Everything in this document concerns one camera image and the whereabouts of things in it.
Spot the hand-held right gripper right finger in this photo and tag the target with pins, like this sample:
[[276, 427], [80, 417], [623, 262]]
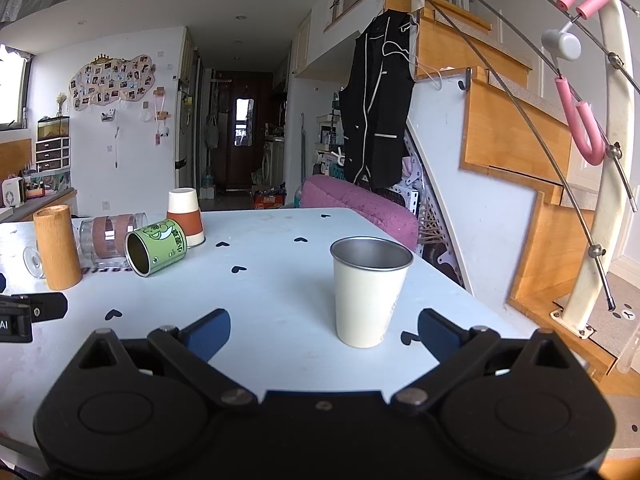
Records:
[[440, 337]]

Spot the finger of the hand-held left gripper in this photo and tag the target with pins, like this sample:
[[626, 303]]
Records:
[[47, 306]]

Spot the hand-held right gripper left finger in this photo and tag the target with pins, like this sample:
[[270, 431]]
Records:
[[210, 334]]

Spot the wooden cylinder cup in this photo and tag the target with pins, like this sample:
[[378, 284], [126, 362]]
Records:
[[57, 247]]

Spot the white metal cup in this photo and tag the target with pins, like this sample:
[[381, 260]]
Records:
[[367, 295]]

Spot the clear glass cup brown band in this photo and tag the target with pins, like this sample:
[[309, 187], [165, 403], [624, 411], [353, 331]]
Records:
[[107, 240]]

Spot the green printed tin cup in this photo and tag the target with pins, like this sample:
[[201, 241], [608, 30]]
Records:
[[160, 247]]

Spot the orange and white paper cup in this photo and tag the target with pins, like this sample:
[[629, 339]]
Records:
[[184, 215]]

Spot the white countertop appliance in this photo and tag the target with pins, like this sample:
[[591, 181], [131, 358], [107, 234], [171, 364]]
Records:
[[11, 193]]

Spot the red cardboard box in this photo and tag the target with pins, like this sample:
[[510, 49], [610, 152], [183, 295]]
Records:
[[269, 201]]

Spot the white pegboard rack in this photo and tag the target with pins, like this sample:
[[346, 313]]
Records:
[[407, 195]]

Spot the white drawer unit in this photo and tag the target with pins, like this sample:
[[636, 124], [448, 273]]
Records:
[[52, 154]]

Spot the pink upholstered chair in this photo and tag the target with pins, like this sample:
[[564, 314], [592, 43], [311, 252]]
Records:
[[357, 202]]

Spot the dark wooden door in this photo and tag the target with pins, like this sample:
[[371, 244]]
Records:
[[227, 160]]

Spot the grey stair mat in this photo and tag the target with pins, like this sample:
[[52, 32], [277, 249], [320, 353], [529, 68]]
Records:
[[615, 330]]

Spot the metal stair railing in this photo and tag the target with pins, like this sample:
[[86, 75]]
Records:
[[593, 250]]

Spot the glass fish tank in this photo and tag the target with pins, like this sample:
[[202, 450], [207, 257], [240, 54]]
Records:
[[52, 127]]

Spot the washing machine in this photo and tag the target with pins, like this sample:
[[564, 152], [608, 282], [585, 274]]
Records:
[[272, 162]]

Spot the hanging tote bag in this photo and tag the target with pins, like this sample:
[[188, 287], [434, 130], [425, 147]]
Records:
[[212, 132]]

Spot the window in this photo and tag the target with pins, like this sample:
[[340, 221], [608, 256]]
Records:
[[11, 90]]

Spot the wooden staircase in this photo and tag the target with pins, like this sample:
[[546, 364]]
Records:
[[515, 130]]

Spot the black jacket white trim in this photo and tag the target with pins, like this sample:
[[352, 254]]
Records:
[[372, 110]]

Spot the pink foam thigh exerciser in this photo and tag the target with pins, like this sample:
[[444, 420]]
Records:
[[582, 125]]

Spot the white stair post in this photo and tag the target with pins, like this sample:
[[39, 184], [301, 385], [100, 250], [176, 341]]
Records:
[[597, 240]]

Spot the photo collage wall board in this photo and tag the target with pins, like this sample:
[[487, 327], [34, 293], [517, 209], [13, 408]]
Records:
[[112, 80]]

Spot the black wall hook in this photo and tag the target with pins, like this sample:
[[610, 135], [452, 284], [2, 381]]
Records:
[[465, 80]]

